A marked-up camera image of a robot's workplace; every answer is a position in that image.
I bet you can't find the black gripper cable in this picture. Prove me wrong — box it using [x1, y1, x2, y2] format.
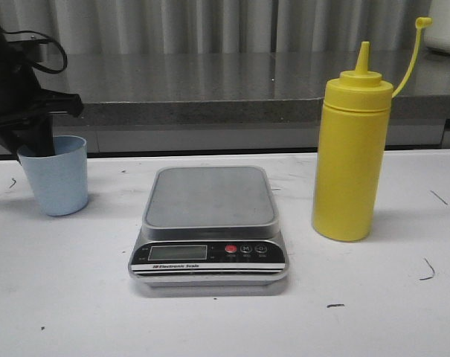
[3, 29, 68, 74]

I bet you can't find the yellow squeeze bottle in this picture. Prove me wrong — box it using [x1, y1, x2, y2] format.
[312, 17, 433, 242]

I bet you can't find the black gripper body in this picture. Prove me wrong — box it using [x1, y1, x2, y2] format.
[0, 26, 83, 126]

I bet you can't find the grey stone counter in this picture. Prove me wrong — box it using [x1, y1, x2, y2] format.
[37, 51, 450, 157]

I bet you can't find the light blue plastic cup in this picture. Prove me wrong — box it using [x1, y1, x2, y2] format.
[17, 135, 89, 216]

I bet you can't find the black gripper finger outside cup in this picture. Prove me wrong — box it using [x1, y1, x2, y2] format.
[0, 127, 23, 161]

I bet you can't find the silver electronic kitchen scale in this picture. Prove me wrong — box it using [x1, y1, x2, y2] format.
[128, 166, 289, 297]

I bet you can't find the black gripper finger inside cup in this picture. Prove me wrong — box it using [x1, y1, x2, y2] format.
[15, 115, 54, 156]

